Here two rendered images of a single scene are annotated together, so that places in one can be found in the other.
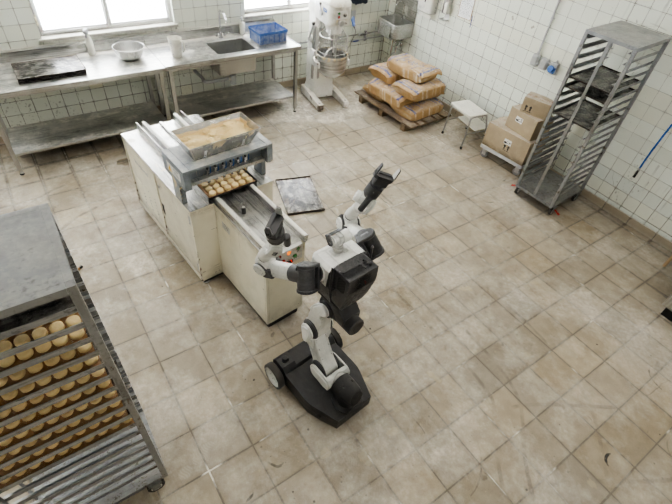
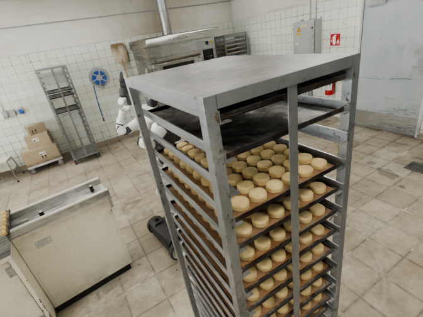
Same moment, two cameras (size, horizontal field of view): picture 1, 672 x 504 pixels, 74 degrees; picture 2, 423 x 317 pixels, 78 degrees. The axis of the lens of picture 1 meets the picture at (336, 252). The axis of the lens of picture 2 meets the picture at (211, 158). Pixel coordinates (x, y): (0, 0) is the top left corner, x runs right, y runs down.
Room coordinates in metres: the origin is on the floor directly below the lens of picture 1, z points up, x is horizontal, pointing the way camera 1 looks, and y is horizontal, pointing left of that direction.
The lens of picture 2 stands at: (0.76, 2.10, 1.93)
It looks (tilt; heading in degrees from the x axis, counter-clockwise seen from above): 26 degrees down; 283
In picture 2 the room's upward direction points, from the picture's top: 10 degrees counter-clockwise
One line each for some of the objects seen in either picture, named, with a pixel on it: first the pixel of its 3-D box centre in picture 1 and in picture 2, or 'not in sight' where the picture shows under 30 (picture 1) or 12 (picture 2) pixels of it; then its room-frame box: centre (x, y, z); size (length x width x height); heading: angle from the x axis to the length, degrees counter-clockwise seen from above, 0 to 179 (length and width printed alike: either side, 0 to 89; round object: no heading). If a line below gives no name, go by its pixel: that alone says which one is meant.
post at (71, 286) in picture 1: (131, 407); not in sight; (0.89, 0.84, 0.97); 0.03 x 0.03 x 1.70; 39
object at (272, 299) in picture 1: (259, 257); (77, 243); (2.42, 0.59, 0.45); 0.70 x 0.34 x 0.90; 45
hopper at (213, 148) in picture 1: (217, 138); not in sight; (2.78, 0.94, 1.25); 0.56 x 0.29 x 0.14; 135
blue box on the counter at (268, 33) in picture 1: (268, 33); not in sight; (5.81, 1.17, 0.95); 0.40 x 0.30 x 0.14; 132
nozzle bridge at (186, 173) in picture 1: (220, 166); not in sight; (2.78, 0.94, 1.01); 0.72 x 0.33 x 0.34; 135
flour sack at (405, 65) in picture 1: (412, 68); not in sight; (6.14, -0.73, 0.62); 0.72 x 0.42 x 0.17; 45
